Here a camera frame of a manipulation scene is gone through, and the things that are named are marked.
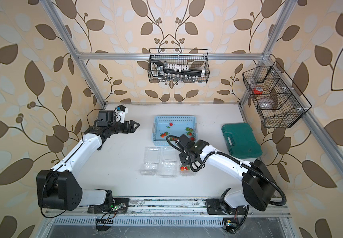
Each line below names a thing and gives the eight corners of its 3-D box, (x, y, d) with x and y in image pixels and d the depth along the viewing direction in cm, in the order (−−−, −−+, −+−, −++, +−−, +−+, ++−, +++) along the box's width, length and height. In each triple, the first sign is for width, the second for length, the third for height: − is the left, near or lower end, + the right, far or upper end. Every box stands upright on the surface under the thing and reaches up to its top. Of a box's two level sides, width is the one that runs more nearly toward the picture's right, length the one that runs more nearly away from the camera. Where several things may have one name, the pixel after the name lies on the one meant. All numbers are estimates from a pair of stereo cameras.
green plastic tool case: (228, 158, 92) (231, 154, 88) (221, 127, 108) (223, 123, 103) (260, 158, 92) (264, 154, 88) (248, 127, 108) (251, 123, 103)
